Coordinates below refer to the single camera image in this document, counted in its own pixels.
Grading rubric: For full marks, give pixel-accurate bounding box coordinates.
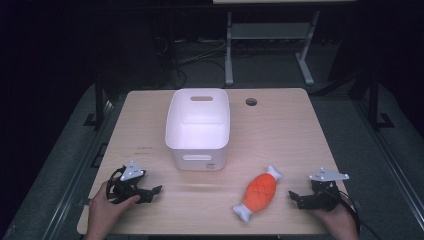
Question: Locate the black metal stand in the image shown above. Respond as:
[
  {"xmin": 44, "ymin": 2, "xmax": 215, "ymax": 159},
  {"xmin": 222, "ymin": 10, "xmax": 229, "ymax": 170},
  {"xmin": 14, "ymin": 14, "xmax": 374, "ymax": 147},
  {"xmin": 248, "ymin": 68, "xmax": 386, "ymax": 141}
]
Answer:
[
  {"xmin": 82, "ymin": 71, "xmax": 113, "ymax": 130},
  {"xmin": 364, "ymin": 69, "xmax": 396, "ymax": 132}
]

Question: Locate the person's right hand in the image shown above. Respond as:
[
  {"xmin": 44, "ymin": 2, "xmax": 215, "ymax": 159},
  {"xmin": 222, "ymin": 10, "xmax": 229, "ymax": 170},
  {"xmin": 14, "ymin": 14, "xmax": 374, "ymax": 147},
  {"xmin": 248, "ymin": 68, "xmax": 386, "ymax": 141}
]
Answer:
[{"xmin": 308, "ymin": 199, "xmax": 360, "ymax": 240}]

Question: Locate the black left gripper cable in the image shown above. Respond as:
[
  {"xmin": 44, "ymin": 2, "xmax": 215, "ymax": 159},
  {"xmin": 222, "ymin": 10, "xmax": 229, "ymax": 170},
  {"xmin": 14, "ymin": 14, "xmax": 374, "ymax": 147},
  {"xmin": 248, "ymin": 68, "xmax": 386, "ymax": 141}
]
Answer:
[{"xmin": 105, "ymin": 165, "xmax": 129, "ymax": 202}]

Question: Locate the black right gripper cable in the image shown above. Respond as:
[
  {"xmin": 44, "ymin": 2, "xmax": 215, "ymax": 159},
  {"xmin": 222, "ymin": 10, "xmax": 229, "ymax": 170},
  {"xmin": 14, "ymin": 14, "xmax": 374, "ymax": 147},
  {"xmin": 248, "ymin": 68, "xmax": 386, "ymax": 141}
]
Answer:
[{"xmin": 336, "ymin": 189, "xmax": 383, "ymax": 240}]

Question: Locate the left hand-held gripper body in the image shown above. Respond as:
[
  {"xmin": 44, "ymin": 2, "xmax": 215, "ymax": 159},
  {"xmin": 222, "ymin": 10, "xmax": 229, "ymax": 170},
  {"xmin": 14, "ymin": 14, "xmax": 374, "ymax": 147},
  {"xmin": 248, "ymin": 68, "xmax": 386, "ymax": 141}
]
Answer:
[{"xmin": 109, "ymin": 160, "xmax": 152, "ymax": 205}]

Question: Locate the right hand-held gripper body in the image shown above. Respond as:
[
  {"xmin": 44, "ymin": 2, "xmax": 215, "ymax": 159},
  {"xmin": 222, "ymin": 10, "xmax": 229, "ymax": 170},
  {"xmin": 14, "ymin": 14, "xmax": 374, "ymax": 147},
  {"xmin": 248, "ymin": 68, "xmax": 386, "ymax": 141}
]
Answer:
[{"xmin": 297, "ymin": 167, "xmax": 351, "ymax": 212}]

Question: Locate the metal floor rail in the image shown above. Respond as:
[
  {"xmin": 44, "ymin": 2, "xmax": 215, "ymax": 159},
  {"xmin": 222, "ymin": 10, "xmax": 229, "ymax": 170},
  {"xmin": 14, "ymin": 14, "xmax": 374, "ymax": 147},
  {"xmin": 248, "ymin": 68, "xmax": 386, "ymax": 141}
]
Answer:
[
  {"xmin": 353, "ymin": 99, "xmax": 424, "ymax": 234},
  {"xmin": 41, "ymin": 99, "xmax": 116, "ymax": 240}
]

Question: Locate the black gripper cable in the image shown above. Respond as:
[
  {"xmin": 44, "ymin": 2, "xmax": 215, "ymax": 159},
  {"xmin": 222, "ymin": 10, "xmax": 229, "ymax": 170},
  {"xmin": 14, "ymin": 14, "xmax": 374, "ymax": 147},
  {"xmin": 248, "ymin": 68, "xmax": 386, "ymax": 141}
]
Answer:
[
  {"xmin": 105, "ymin": 165, "xmax": 129, "ymax": 202},
  {"xmin": 336, "ymin": 189, "xmax": 383, "ymax": 240}
]

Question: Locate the person's left hand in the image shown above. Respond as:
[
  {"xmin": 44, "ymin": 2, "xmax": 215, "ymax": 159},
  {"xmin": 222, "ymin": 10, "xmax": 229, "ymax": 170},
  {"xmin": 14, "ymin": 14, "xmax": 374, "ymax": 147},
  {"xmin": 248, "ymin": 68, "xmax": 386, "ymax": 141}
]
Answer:
[{"xmin": 87, "ymin": 181, "xmax": 141, "ymax": 235}]

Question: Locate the white plastic storage bin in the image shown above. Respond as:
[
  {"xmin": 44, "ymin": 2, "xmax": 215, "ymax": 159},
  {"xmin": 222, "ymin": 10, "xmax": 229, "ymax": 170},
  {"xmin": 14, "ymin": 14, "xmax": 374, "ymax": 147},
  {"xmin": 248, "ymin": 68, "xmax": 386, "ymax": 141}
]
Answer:
[{"xmin": 164, "ymin": 87, "xmax": 231, "ymax": 172}]

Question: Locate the white metal table frame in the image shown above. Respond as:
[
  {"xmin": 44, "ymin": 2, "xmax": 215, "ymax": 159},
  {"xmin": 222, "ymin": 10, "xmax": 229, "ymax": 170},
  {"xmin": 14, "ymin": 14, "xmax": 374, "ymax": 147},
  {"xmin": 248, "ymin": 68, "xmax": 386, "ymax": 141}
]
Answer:
[{"xmin": 212, "ymin": 0, "xmax": 358, "ymax": 87}]

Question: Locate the orange toy meat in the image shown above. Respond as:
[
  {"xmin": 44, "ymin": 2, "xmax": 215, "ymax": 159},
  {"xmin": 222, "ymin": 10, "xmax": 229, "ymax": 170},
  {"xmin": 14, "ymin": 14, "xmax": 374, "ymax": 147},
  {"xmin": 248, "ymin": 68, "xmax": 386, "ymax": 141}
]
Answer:
[{"xmin": 232, "ymin": 165, "xmax": 284, "ymax": 223}]

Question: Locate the bundle of floor cables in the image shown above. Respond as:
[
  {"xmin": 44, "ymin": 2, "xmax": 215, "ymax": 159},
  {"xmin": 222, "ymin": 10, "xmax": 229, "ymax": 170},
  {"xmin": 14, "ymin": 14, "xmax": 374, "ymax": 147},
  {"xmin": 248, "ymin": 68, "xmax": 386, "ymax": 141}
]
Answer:
[{"xmin": 151, "ymin": 34, "xmax": 228, "ymax": 89}]

